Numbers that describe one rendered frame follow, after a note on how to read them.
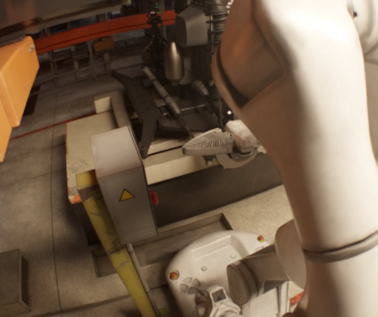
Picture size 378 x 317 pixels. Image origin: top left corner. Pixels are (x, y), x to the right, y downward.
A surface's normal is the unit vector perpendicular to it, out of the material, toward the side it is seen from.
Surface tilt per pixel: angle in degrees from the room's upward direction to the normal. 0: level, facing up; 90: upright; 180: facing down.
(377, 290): 60
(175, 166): 90
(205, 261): 0
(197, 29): 90
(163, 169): 90
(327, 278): 80
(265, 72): 111
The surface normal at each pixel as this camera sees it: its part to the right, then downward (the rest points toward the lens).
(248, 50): -0.88, 0.38
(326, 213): -0.72, 0.20
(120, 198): 0.36, 0.58
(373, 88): -0.76, 0.61
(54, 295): -0.04, -0.77
